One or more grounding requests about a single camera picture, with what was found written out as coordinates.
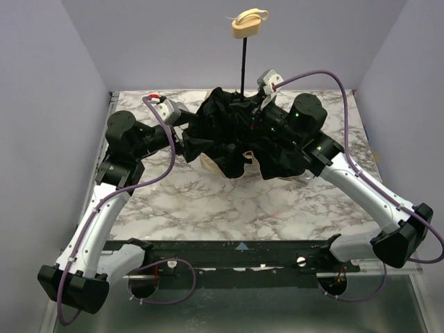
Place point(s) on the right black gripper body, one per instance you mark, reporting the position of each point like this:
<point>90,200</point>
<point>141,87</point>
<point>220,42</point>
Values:
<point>259,113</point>

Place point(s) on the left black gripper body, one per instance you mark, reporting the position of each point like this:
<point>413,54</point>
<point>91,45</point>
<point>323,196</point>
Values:
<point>178,133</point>

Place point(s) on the beige umbrella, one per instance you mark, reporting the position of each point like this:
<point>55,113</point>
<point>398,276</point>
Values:
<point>220,136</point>

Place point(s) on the purple umbrella case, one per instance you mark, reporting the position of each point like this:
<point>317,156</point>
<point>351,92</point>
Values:
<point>183,108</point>

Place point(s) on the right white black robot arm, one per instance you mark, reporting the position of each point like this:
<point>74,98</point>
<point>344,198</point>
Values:
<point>402,225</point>

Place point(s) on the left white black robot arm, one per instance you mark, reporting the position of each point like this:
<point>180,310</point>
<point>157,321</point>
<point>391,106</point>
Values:
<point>83,274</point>

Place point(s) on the clear plastic box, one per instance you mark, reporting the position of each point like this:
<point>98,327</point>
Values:
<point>307,178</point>

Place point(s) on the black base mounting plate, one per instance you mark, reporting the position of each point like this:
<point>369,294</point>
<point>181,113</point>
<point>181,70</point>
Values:
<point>234,264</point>

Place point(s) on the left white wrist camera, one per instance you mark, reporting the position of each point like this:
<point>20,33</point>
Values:
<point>168,111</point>

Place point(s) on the aluminium frame rail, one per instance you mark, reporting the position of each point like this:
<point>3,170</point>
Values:
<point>392,267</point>

